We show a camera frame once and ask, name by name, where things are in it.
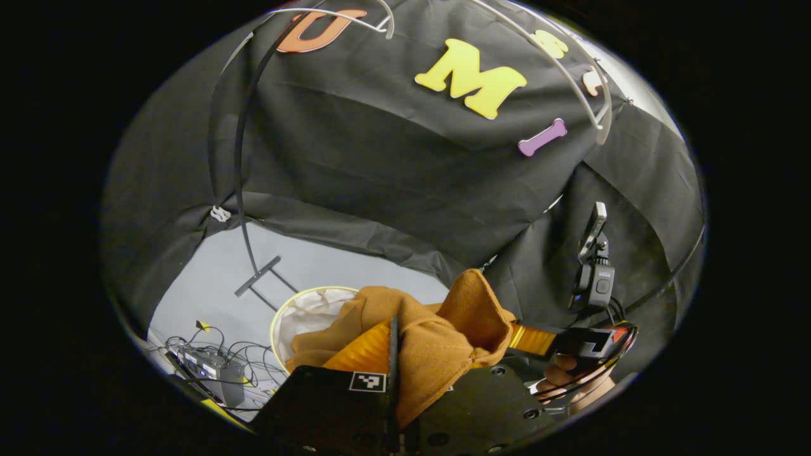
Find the white clothes hanger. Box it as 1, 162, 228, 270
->
468, 0, 614, 146
220, 0, 396, 61

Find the black clothes rail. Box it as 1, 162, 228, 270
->
232, 9, 302, 312

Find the white laundry hamper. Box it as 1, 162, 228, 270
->
270, 286, 363, 374

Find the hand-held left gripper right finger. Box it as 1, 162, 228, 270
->
409, 357, 566, 456

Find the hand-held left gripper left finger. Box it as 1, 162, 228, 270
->
252, 315, 401, 456

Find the tangle of black cables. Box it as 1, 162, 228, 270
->
152, 320, 289, 412

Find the grey electronics box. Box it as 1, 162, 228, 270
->
179, 347, 246, 408

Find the brown jacket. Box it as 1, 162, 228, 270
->
286, 269, 518, 433

